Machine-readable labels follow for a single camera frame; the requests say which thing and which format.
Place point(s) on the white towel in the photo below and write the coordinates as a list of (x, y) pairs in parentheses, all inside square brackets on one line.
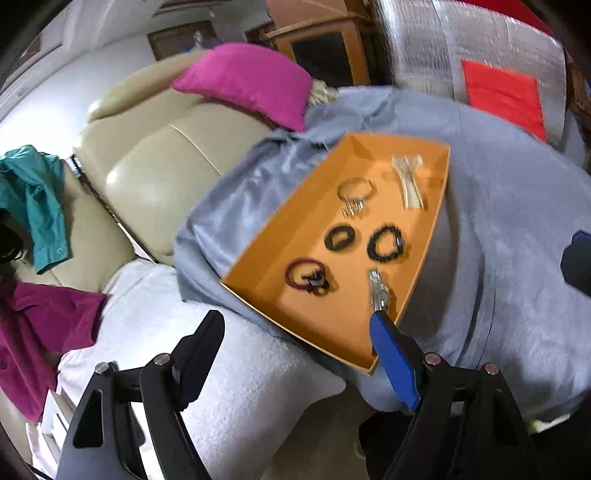
[(231, 332)]

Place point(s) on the silver foil mat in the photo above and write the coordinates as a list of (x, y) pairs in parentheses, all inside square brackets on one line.
[(425, 46)]

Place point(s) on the black scrunchie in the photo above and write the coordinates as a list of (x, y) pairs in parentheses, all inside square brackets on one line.
[(371, 247)]

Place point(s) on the grey blanket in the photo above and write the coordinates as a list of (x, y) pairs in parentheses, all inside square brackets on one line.
[(485, 184)]

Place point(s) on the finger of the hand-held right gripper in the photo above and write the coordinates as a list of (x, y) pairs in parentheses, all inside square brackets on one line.
[(577, 267)]

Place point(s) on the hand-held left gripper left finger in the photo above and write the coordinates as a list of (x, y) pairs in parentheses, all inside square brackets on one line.
[(196, 369)]

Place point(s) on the magenta cloth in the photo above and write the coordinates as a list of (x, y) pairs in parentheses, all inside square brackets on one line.
[(37, 323)]

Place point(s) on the dark red bangle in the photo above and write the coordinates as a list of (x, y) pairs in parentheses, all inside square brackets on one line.
[(290, 274)]

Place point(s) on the magenta pillow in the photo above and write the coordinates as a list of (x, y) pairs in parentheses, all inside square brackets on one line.
[(249, 78)]

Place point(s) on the silver hair clip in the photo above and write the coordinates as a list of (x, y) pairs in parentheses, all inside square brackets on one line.
[(377, 290)]

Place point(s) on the small black hair clip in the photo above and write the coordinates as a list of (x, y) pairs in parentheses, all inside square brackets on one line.
[(318, 284)]

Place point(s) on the cream knitted cloth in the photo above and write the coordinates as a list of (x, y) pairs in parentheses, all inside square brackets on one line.
[(323, 94)]

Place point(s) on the teal shirt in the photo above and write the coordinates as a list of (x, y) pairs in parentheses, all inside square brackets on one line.
[(41, 207)]

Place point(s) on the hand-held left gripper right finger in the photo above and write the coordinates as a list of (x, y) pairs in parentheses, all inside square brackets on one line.
[(392, 357)]

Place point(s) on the wooden cabinet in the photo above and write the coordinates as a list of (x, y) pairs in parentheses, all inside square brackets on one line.
[(355, 46)]

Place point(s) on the beige leather sofa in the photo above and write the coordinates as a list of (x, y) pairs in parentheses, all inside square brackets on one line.
[(157, 170)]

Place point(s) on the orange tray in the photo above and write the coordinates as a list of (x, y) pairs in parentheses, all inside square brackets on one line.
[(277, 286)]

